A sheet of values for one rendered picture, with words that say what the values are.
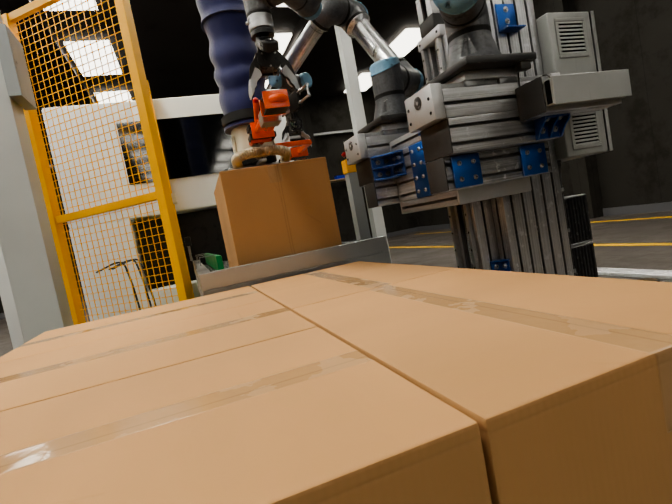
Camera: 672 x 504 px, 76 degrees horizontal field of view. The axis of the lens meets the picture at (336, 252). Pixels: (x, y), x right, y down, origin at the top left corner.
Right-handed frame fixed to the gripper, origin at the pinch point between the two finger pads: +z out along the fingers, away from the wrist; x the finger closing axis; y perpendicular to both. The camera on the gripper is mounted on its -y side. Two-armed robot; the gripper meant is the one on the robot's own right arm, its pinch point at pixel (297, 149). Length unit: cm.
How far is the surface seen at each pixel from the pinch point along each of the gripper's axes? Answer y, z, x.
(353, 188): 9.2, 24.9, 22.9
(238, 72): 41, -26, -28
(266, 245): 61, 44, -33
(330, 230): 60, 43, -8
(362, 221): 9.1, 42.4, 24.5
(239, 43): 40, -38, -25
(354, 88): -221, -96, 129
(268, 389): 175, 56, -51
